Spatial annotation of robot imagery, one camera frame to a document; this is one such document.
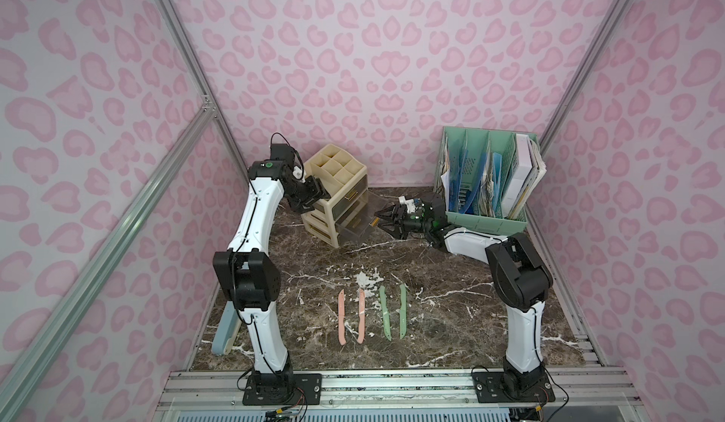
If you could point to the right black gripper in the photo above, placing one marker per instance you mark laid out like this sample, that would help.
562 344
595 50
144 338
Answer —
403 221

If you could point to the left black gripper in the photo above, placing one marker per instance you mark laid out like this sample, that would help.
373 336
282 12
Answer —
311 196

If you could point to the beige desktop drawer organizer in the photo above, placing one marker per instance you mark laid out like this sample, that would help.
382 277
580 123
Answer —
345 180

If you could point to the transparent grey drawer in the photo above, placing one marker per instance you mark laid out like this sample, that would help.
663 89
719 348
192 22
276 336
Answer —
358 222

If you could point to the green fruit knife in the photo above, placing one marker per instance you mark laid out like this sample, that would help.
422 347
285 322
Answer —
385 314
403 310

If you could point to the pink fruit knife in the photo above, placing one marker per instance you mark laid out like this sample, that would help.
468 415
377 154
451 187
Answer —
341 312
362 316

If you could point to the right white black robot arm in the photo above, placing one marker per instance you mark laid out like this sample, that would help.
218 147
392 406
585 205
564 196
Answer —
520 279

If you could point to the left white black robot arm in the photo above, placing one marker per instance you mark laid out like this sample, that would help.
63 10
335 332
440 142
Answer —
248 276

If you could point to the blue folders in rack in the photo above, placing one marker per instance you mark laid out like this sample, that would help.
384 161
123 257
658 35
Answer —
475 188

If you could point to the green file organizer rack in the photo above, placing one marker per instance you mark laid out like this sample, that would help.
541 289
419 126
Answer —
451 143

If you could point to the white book in rack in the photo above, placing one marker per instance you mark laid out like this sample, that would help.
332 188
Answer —
526 171

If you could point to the blue white calculator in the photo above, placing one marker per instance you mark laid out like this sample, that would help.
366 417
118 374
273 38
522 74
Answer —
227 331

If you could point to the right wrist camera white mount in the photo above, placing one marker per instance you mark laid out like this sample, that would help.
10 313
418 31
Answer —
411 204

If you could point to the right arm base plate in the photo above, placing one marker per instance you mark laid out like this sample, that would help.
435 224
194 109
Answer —
510 386

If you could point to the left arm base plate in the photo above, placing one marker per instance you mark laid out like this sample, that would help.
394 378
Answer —
285 389

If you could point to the aluminium mounting rail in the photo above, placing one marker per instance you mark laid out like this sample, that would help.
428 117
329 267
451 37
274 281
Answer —
417 394

